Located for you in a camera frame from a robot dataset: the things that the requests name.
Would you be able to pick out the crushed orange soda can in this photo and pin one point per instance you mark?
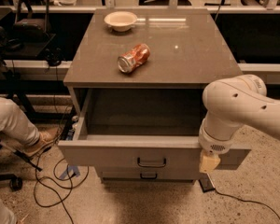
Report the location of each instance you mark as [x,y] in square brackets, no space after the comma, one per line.
[130,60]

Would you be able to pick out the grey top drawer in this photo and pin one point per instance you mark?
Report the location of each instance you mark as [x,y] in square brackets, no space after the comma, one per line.
[147,129]

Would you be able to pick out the grey bottom drawer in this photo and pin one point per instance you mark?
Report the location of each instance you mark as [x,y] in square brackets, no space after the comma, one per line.
[171,174]

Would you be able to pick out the black headphones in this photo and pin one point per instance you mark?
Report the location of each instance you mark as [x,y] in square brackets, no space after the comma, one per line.
[53,57]

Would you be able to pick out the grey drawer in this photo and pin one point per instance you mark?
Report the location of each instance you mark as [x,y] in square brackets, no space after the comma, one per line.
[171,174]
[147,129]

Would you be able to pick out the grey drawer cabinet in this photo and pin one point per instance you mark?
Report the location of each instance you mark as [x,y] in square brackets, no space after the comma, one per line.
[187,51]

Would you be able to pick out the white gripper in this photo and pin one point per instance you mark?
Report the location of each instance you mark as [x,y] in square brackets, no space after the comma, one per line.
[212,144]

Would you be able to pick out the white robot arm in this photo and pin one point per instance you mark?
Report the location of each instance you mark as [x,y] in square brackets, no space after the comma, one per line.
[232,103]

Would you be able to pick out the black floor plate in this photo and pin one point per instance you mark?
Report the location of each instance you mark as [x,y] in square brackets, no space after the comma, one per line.
[206,183]

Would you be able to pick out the black office chair base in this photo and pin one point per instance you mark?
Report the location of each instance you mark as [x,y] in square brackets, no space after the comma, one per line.
[15,182]

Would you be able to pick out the blue tape on floor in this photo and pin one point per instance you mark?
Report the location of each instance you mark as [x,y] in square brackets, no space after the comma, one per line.
[69,172]

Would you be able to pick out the person's leg in light trousers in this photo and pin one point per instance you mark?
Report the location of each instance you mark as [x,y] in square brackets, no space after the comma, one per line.
[14,123]

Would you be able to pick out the white bowl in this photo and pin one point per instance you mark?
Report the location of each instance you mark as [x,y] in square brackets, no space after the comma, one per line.
[120,21]

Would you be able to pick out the black bag on shelf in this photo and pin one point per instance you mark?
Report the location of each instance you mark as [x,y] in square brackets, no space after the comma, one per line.
[27,26]

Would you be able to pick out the tan shoe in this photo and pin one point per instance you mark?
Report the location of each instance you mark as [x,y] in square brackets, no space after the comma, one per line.
[46,139]

